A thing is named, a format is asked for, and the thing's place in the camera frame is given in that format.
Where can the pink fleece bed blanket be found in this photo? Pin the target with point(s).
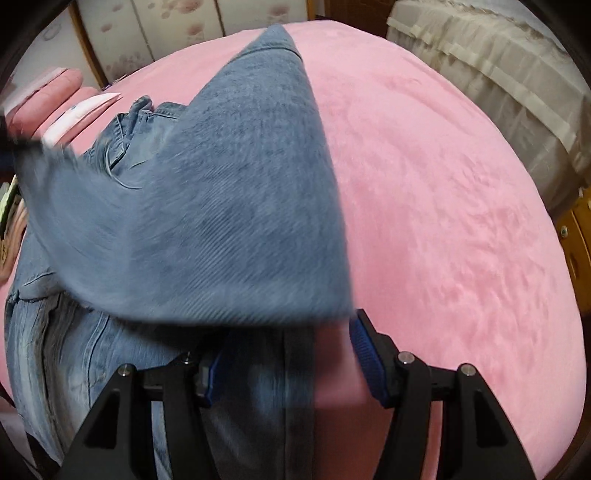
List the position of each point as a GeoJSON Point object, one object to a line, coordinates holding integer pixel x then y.
{"type": "Point", "coordinates": [438, 207]}

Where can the pink pillow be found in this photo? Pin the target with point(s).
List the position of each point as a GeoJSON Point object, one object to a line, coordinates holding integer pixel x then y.
{"type": "Point", "coordinates": [44, 104]}
{"type": "Point", "coordinates": [85, 99]}

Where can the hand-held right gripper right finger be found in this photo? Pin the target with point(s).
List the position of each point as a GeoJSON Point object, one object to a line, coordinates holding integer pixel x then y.
{"type": "Point", "coordinates": [364, 355]}

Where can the white printed pillow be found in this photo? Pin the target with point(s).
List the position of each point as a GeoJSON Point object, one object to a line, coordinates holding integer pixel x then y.
{"type": "Point", "coordinates": [85, 110]}

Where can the floral wardrobe with wooden frame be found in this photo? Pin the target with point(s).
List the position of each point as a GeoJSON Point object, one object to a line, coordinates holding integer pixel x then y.
{"type": "Point", "coordinates": [184, 32]}

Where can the blue denim jeans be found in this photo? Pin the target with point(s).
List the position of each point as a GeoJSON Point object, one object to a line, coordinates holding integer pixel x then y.
{"type": "Point", "coordinates": [207, 207]}

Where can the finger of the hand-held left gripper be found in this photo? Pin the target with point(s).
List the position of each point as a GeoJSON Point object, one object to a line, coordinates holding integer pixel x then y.
{"type": "Point", "coordinates": [14, 136]}

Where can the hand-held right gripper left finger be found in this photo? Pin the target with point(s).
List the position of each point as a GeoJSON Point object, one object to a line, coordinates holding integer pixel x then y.
{"type": "Point", "coordinates": [212, 374]}

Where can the wooden cabinet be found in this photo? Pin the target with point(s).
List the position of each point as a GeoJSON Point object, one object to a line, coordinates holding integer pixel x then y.
{"type": "Point", "coordinates": [575, 249]}

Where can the stack of folded clothes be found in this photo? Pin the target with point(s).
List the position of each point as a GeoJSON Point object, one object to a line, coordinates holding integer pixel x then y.
{"type": "Point", "coordinates": [8, 207]}

